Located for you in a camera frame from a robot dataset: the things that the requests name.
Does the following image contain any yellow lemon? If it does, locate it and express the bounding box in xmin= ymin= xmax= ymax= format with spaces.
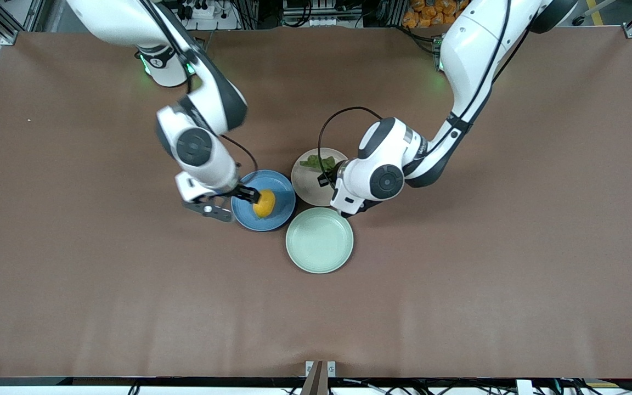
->
xmin=253 ymin=189 xmax=277 ymax=219

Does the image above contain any white power strip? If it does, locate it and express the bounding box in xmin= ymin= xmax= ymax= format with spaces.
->
xmin=176 ymin=0 xmax=240 ymax=31

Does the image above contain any blue plate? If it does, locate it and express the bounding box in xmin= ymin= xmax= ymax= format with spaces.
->
xmin=231 ymin=170 xmax=297 ymax=232

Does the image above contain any green lettuce leaf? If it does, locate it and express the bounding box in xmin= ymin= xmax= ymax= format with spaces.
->
xmin=300 ymin=155 xmax=338 ymax=172

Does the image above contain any black base cable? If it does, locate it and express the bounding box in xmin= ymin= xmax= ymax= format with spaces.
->
xmin=396 ymin=25 xmax=442 ymax=57

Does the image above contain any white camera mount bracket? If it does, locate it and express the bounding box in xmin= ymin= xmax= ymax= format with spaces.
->
xmin=305 ymin=360 xmax=337 ymax=378

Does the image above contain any grey camera mount beam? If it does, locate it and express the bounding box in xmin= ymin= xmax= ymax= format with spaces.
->
xmin=300 ymin=360 xmax=329 ymax=395

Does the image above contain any bag of orange fruit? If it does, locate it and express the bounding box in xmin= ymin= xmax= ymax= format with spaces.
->
xmin=402 ymin=0 xmax=471 ymax=29

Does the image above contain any light green plate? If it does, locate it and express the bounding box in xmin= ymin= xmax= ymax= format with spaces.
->
xmin=285 ymin=207 xmax=354 ymax=274

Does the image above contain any beige plate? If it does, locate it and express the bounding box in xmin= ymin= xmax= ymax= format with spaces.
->
xmin=291 ymin=148 xmax=349 ymax=207

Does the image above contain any brown table cover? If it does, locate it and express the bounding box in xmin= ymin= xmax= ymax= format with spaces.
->
xmin=0 ymin=26 xmax=632 ymax=379

